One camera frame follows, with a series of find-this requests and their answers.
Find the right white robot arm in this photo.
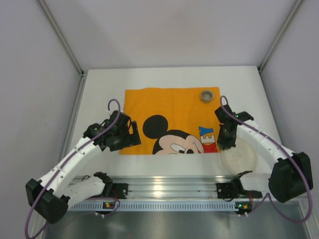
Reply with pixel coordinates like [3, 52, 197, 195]
[215, 105, 313, 203]

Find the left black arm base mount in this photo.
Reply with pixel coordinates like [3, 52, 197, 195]
[89, 183, 128, 200]

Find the right corner aluminium post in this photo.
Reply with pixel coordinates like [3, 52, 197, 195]
[257, 0, 305, 74]

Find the cream ceramic plate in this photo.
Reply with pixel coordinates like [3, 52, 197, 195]
[221, 138, 257, 175]

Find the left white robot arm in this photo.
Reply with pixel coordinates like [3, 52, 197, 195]
[25, 111, 141, 224]

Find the small speckled grey cup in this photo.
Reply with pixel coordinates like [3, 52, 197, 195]
[200, 90, 214, 104]

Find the orange Mickey Mouse placemat cloth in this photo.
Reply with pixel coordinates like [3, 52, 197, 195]
[120, 87, 220, 155]

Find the corner aluminium post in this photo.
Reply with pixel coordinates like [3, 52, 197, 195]
[257, 0, 305, 74]
[36, 0, 84, 77]

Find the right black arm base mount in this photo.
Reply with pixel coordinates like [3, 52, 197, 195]
[216, 182, 246, 202]

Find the left corner aluminium post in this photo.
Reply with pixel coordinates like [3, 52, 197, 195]
[36, 0, 84, 77]

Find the aluminium extrusion rail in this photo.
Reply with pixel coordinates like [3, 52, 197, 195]
[67, 175, 272, 200]

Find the slotted grey cable duct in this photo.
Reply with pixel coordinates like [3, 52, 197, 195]
[69, 200, 251, 213]

